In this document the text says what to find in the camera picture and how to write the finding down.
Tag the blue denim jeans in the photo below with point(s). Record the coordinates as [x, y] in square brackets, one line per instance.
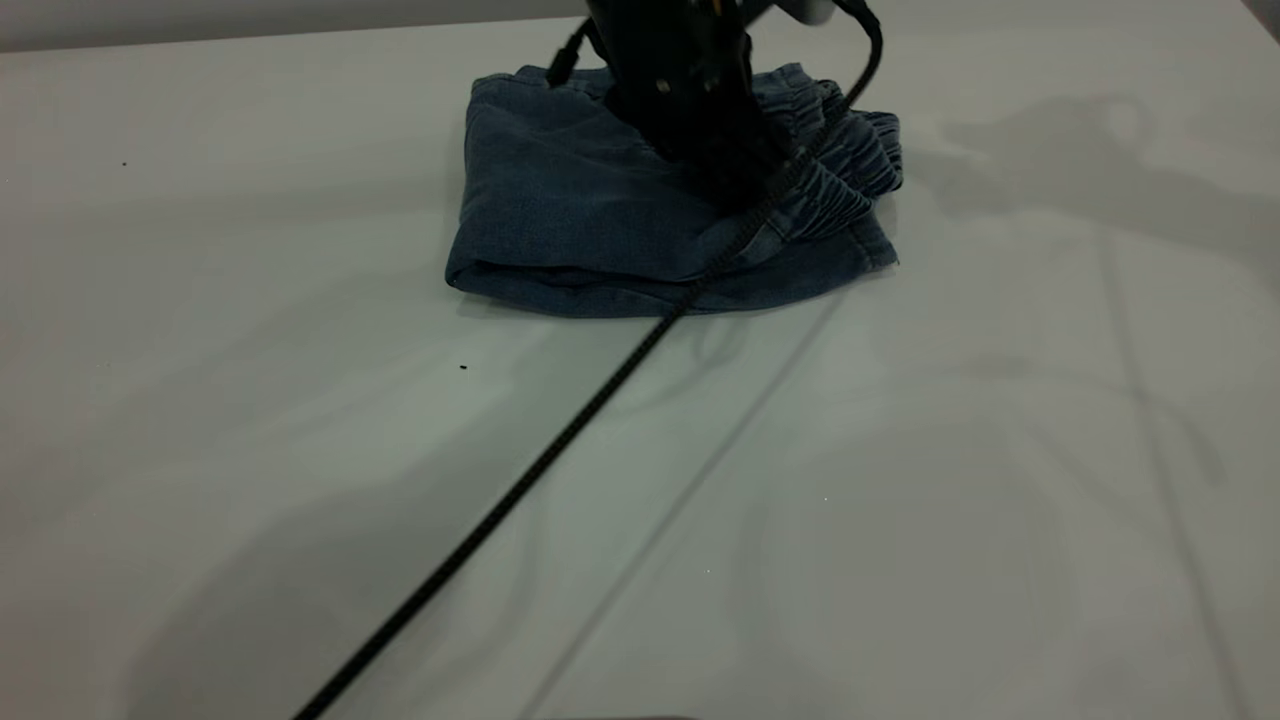
[560, 200]

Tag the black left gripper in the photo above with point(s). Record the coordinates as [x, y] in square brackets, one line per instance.
[680, 60]

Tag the light grey rounded housing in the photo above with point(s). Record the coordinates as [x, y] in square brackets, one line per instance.
[805, 10]

